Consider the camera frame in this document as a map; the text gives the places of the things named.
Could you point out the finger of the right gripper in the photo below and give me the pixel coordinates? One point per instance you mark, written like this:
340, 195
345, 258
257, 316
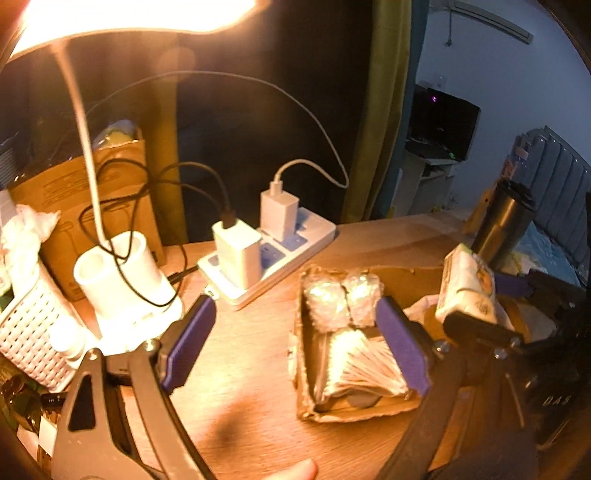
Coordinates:
513, 286

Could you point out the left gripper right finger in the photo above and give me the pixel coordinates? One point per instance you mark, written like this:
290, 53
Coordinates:
435, 374

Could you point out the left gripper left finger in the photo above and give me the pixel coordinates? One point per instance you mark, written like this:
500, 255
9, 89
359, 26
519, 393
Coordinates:
94, 439

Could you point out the small tissue packet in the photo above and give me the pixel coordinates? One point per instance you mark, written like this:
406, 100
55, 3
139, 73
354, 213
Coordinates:
467, 286

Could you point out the cotton swab pack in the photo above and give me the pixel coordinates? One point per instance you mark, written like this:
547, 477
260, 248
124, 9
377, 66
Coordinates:
357, 362

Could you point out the clear plastic packet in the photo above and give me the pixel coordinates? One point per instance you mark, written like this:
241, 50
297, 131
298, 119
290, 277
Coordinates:
363, 291

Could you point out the steel travel mug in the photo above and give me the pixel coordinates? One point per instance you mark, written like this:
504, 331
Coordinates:
509, 213

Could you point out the brown cardboard tray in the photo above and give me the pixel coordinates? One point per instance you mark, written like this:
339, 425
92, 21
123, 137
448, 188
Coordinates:
415, 289

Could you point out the white perforated basket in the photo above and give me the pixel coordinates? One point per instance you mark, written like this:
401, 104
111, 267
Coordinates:
25, 325

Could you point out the black monitor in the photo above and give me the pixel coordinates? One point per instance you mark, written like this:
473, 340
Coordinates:
441, 126

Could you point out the white power strip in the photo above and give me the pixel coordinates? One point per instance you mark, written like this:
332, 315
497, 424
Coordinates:
312, 234

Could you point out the yellow curtain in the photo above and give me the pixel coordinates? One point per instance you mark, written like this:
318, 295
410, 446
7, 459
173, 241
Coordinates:
383, 107

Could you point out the white charger with black cable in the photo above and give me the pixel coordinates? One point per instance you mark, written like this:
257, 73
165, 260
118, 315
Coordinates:
237, 244

